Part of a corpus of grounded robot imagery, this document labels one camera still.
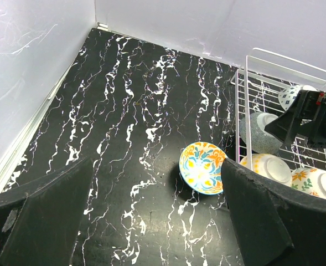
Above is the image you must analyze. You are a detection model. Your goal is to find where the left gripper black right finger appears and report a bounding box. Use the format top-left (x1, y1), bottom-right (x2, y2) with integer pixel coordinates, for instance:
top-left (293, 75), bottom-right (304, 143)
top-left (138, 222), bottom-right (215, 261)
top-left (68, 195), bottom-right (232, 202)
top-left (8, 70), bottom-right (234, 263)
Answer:
top-left (221, 158), bottom-right (326, 265)

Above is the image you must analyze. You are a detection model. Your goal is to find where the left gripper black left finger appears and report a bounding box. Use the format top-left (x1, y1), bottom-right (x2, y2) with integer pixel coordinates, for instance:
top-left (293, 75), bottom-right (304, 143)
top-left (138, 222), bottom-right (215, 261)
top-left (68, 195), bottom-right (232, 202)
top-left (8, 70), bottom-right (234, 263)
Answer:
top-left (0, 157), bottom-right (94, 265)

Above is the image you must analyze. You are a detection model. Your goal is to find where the white wire dish rack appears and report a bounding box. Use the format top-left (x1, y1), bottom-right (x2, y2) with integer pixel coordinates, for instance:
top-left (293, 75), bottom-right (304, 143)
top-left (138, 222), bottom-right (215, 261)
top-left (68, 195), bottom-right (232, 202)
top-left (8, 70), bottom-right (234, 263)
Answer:
top-left (230, 48), bottom-right (326, 170)

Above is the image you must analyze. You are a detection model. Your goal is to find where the blue patterned bowl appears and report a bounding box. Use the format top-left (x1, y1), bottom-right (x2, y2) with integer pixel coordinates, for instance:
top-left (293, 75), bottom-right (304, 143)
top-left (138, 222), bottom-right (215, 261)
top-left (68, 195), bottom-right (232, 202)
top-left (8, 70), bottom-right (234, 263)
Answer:
top-left (278, 85), bottom-right (317, 111)

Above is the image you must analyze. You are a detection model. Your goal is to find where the orange blue floral bowl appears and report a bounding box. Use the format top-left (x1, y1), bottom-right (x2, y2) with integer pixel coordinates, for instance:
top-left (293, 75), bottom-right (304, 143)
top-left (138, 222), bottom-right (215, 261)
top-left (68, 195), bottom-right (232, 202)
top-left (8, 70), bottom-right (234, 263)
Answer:
top-left (179, 141), bottom-right (227, 195)

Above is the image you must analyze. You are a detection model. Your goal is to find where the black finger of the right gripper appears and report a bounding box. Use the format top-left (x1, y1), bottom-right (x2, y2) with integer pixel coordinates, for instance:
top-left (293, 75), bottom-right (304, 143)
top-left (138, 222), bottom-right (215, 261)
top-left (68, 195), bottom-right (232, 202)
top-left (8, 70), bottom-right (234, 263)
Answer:
top-left (265, 90), bottom-right (322, 147)

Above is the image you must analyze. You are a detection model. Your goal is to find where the grey red-rimmed patterned bowl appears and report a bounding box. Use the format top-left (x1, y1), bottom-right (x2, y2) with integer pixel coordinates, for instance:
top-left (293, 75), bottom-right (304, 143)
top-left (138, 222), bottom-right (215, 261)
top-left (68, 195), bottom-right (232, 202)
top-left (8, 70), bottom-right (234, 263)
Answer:
top-left (249, 112), bottom-right (283, 154)

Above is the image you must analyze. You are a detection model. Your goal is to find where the white orange flower bowl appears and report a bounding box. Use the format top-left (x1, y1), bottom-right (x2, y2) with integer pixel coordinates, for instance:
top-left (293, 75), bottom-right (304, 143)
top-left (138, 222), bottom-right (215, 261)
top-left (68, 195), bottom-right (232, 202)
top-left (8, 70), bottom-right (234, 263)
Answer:
top-left (291, 168), bottom-right (326, 199)

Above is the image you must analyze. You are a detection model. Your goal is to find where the yellow teal sun bowl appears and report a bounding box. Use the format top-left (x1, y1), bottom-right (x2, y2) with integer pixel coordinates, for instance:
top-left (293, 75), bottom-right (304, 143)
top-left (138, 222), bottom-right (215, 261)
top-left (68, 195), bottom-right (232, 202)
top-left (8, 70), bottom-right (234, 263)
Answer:
top-left (240, 154), bottom-right (292, 187)

